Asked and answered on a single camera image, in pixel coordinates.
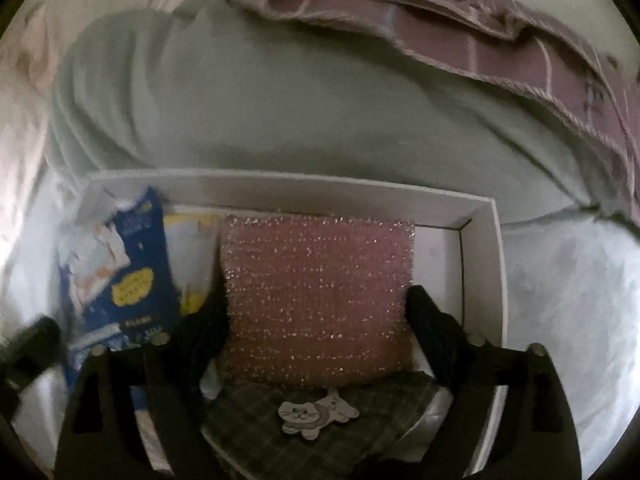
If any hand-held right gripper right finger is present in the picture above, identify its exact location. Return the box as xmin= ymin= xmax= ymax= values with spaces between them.
xmin=360 ymin=285 xmax=583 ymax=480

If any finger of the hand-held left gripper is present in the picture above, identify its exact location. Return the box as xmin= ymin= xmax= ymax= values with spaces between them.
xmin=0 ymin=316 xmax=63 ymax=396

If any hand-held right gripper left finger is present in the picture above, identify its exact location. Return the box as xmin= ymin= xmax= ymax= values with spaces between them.
xmin=54 ymin=285 xmax=231 ymax=480

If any white cardboard box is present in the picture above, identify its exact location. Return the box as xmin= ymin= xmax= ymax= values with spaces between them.
xmin=65 ymin=169 xmax=508 ymax=480

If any blue cartoon eye mask packet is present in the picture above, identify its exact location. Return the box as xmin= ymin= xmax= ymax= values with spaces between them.
xmin=57 ymin=187 xmax=182 ymax=411

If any yellow packet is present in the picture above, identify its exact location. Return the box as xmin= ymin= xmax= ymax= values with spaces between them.
xmin=162 ymin=212 xmax=223 ymax=316

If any pink glitter sponge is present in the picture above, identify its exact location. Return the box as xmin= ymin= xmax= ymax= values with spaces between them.
xmin=220 ymin=212 xmax=417 ymax=388

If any grey plaid pouch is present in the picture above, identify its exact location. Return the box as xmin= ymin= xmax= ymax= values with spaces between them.
xmin=200 ymin=370 xmax=441 ymax=480

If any green blanket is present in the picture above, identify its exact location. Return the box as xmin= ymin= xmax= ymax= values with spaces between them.
xmin=47 ymin=0 xmax=626 ymax=226

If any purple striped blanket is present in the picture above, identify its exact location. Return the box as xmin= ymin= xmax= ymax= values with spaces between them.
xmin=232 ymin=0 xmax=640 ymax=211

